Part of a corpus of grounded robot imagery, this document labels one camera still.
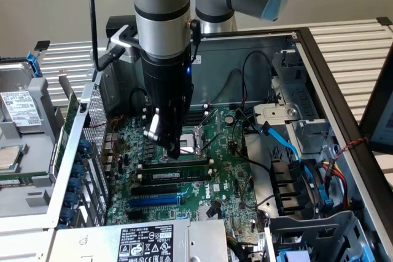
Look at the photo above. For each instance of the green graphics card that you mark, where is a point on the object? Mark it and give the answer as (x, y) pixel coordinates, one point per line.
(69, 114)

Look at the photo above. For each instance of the metal socket cover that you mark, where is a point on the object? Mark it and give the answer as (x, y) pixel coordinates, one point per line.
(217, 111)

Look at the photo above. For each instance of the black table end cap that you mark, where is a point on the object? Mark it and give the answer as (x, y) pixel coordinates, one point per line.
(384, 21)
(42, 45)

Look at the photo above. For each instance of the grey metal drive cage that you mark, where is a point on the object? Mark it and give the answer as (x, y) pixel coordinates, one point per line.
(337, 228)

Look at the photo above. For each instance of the small silver heat sink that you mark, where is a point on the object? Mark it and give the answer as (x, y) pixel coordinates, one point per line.
(204, 212)

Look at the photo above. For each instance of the open grey PC case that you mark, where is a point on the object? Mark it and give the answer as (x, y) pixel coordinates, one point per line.
(233, 59)

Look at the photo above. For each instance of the silver power supply with label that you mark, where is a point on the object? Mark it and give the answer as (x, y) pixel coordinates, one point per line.
(92, 243)

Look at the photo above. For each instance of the green motherboard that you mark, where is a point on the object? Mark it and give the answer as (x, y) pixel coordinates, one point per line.
(227, 164)

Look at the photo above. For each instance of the CPU socket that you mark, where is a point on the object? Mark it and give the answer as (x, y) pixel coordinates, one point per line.
(190, 140)

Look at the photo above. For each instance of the silver CPU chip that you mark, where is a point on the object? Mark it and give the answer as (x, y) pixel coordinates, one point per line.
(7, 157)

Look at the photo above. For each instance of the metal locking lever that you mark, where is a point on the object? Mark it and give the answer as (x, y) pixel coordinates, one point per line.
(192, 152)

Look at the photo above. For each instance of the black box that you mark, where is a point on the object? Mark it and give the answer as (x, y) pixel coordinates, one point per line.
(119, 20)

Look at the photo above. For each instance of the coin battery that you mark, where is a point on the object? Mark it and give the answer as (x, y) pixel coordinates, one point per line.
(229, 119)

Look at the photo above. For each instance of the grey parts rack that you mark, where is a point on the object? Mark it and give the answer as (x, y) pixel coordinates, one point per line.
(37, 151)

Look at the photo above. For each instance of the blue plastic block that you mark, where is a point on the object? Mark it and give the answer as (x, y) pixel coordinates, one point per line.
(293, 256)

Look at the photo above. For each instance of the black fan shroud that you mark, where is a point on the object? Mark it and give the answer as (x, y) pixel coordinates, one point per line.
(288, 182)

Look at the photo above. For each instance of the blue card retention clip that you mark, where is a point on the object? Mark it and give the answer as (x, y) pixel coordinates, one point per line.
(68, 215)
(85, 145)
(72, 198)
(79, 170)
(75, 184)

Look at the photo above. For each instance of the blue expansion slot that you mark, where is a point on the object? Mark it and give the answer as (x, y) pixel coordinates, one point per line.
(153, 202)

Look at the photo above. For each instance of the grey metal disk bay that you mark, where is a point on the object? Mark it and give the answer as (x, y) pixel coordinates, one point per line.
(310, 102)

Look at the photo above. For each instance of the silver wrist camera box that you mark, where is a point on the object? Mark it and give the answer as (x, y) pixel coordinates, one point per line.
(132, 55)

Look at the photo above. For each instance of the white label sticker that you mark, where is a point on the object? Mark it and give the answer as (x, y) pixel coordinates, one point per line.
(201, 59)

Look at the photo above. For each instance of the long black expansion slot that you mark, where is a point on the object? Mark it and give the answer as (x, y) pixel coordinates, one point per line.
(153, 191)

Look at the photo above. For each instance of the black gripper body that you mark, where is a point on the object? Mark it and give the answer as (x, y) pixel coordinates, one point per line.
(167, 78)

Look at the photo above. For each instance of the blue hard disk bracket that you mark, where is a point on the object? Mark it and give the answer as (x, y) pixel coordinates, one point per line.
(33, 64)

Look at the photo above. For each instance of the silver hard disk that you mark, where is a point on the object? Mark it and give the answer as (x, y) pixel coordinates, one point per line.
(18, 108)

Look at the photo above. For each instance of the short black expansion slot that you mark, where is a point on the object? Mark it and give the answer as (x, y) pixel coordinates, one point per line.
(136, 216)

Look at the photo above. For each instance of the green RAM stick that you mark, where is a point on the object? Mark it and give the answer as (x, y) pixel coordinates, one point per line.
(190, 171)
(15, 181)

